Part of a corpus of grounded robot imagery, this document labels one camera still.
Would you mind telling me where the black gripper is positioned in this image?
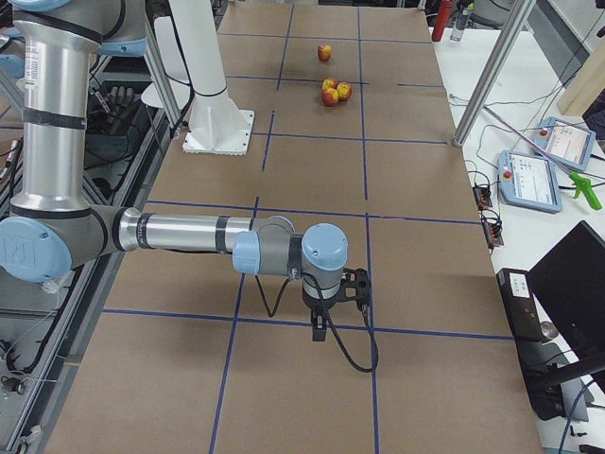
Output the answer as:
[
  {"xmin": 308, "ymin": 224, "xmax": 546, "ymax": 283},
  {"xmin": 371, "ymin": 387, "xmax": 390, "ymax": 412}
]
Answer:
[{"xmin": 302, "ymin": 282, "xmax": 344, "ymax": 341}]

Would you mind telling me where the lone red yellow apple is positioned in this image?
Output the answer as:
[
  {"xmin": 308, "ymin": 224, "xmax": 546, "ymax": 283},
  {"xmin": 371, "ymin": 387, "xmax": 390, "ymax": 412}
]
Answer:
[{"xmin": 317, "ymin": 44, "xmax": 333, "ymax": 61}]

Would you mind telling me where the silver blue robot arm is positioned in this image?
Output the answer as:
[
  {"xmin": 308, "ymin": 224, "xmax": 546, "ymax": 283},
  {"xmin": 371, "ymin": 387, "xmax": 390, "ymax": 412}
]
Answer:
[{"xmin": 1, "ymin": 1, "xmax": 348, "ymax": 341}]

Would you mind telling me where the near black adapter box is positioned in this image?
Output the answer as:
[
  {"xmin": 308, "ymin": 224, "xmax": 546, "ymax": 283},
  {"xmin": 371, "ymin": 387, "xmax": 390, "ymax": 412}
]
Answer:
[{"xmin": 479, "ymin": 209, "xmax": 504, "ymax": 251}]

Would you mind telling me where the black adapter box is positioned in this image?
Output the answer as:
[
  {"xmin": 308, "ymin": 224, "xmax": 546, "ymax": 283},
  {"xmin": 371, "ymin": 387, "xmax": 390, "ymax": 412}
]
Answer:
[
  {"xmin": 479, "ymin": 209, "xmax": 504, "ymax": 251},
  {"xmin": 472, "ymin": 183, "xmax": 493, "ymax": 210}
]

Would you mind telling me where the far black adapter box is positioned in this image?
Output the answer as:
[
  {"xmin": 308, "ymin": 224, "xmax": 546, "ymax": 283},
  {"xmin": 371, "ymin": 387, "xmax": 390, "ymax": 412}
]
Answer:
[{"xmin": 472, "ymin": 183, "xmax": 493, "ymax": 210}]

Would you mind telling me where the front red yellow apple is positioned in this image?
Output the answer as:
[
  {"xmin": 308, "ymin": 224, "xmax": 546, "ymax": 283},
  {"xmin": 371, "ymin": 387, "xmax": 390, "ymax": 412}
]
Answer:
[{"xmin": 320, "ymin": 87, "xmax": 339, "ymax": 107}]

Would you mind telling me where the right red yellow apple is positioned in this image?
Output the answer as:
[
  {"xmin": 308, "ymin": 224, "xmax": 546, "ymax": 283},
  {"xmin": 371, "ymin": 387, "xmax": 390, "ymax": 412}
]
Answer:
[{"xmin": 337, "ymin": 81, "xmax": 353, "ymax": 102}]

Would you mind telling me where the black computer box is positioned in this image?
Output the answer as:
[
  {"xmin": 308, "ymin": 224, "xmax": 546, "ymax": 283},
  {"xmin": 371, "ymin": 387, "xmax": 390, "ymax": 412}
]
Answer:
[{"xmin": 496, "ymin": 268, "xmax": 566, "ymax": 421}]

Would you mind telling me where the rear red yellow apple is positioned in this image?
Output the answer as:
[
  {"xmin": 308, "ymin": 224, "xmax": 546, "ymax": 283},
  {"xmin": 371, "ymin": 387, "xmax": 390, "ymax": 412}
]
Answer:
[{"xmin": 321, "ymin": 78, "xmax": 338, "ymax": 91}]

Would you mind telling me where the near teach pendant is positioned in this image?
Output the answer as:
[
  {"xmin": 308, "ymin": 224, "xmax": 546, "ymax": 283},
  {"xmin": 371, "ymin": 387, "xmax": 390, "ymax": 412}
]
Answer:
[{"xmin": 498, "ymin": 150, "xmax": 562, "ymax": 213}]

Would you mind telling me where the teach pendant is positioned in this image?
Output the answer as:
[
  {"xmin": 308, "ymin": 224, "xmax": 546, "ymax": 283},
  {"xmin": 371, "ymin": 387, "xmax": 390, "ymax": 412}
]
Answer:
[
  {"xmin": 498, "ymin": 150, "xmax": 562, "ymax": 213},
  {"xmin": 535, "ymin": 116, "xmax": 596, "ymax": 171}
]

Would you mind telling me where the black monitor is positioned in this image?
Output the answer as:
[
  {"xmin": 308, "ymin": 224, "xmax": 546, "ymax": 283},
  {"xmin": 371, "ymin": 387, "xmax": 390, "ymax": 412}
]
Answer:
[{"xmin": 527, "ymin": 220, "xmax": 604, "ymax": 358}]

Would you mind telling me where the green plastic tool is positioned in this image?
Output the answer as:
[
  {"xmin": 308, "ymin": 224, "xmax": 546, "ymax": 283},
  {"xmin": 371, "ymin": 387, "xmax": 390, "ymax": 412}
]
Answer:
[{"xmin": 568, "ymin": 172, "xmax": 602, "ymax": 211}]

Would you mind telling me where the far teach pendant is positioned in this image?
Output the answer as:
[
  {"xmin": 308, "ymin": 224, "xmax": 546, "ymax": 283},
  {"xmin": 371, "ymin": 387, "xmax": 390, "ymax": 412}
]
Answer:
[{"xmin": 535, "ymin": 116, "xmax": 596, "ymax": 171}]

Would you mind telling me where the clear bottle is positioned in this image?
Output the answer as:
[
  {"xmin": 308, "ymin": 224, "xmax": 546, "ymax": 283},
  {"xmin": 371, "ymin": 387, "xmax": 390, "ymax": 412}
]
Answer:
[{"xmin": 450, "ymin": 0, "xmax": 475, "ymax": 42}]

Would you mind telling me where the red bottle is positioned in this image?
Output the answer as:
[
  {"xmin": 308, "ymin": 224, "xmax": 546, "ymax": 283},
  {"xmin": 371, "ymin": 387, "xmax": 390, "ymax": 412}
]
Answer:
[{"xmin": 431, "ymin": 0, "xmax": 453, "ymax": 43}]

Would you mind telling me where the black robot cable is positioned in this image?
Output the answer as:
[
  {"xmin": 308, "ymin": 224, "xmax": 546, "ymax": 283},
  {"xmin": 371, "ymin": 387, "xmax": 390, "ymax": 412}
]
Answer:
[{"xmin": 252, "ymin": 273, "xmax": 380, "ymax": 374}]

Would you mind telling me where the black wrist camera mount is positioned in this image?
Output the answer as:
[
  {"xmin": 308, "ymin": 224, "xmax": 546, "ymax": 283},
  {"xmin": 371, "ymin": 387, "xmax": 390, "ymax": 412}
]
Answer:
[{"xmin": 339, "ymin": 268, "xmax": 372, "ymax": 315}]

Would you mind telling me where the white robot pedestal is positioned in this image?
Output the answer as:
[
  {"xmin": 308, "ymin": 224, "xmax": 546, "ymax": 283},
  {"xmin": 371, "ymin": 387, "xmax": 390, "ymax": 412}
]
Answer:
[{"xmin": 142, "ymin": 1, "xmax": 254, "ymax": 155}]

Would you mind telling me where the aluminium frame post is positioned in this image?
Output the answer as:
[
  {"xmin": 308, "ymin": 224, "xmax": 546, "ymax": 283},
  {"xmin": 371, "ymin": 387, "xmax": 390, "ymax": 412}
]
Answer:
[{"xmin": 453, "ymin": 0, "xmax": 535, "ymax": 148}]

